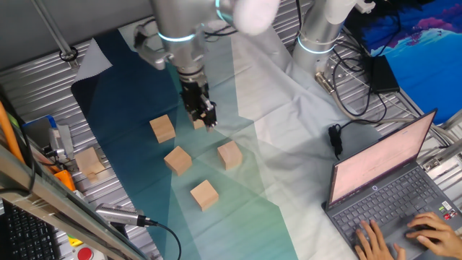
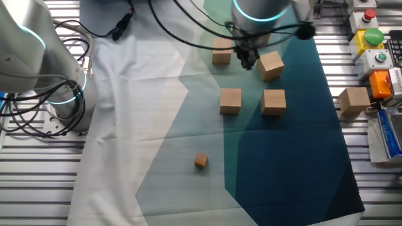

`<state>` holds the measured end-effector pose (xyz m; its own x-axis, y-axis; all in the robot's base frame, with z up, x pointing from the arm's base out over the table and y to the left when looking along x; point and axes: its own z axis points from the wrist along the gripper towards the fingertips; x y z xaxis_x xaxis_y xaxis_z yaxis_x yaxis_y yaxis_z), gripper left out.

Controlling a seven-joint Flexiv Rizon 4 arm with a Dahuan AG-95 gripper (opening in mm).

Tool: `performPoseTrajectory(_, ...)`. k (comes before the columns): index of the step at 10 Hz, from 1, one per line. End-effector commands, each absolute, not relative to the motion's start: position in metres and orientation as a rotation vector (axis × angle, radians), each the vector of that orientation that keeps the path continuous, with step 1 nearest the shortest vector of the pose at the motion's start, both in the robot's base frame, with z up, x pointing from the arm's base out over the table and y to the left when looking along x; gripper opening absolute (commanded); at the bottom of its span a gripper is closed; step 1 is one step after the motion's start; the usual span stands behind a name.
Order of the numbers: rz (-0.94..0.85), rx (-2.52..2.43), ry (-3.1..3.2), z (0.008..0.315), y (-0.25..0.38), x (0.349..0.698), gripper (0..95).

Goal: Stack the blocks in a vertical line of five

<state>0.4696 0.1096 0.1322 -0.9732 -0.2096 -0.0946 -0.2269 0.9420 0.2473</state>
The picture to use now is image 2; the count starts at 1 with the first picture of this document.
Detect grey box red button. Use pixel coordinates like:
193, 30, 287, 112
348, 8, 379, 35

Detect yellow box green button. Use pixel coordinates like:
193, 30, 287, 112
349, 28, 386, 60

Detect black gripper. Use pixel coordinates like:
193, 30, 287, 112
234, 42, 262, 71

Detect blue green white cloth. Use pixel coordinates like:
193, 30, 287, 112
67, 0, 366, 226

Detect thick black gripper cable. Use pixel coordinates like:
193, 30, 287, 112
147, 0, 236, 51

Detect blue box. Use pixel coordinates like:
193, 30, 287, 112
376, 108, 402, 159

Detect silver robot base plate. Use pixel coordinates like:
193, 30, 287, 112
40, 103, 90, 139

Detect large wooden cube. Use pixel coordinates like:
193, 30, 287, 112
260, 89, 287, 117
337, 87, 371, 116
212, 38, 233, 66
219, 87, 242, 116
256, 33, 271, 46
256, 50, 285, 82

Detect black keyboard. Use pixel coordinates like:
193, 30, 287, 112
386, 30, 402, 68

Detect grey box green light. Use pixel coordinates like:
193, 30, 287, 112
354, 48, 395, 81

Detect grey finned device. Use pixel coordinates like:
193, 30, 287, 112
386, 67, 402, 101

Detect small wooden cube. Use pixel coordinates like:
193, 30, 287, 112
193, 152, 209, 170

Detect black power cable with bundle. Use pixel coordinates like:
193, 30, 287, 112
55, 0, 136, 41

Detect grey foil pouch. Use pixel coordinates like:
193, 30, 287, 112
366, 118, 402, 164

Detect black round cable connector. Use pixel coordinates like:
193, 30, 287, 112
295, 22, 317, 41

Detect grey conduit hose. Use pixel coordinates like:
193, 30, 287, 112
52, 18, 95, 79

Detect orange box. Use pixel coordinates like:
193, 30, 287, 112
368, 69, 393, 100

